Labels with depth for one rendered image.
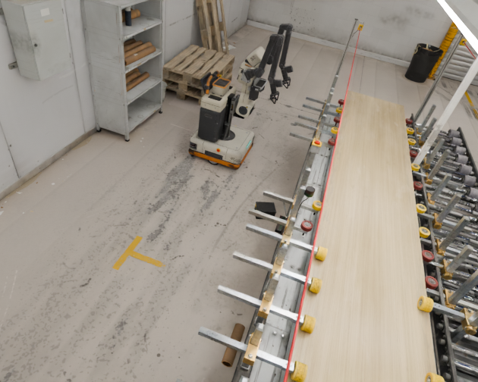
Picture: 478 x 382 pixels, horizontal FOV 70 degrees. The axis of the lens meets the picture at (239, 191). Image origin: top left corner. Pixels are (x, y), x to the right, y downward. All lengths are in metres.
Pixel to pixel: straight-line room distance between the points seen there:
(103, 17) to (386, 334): 3.64
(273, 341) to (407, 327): 0.74
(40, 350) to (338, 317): 1.98
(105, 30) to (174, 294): 2.71
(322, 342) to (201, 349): 1.11
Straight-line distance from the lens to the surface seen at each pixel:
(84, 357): 2.79
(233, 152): 4.01
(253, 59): 3.71
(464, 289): 2.48
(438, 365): 2.44
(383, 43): 9.77
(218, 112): 3.89
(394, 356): 2.07
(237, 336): 2.74
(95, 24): 4.12
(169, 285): 3.01
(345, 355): 1.94
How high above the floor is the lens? 2.51
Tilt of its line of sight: 40 degrees down
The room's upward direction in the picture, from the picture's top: 12 degrees clockwise
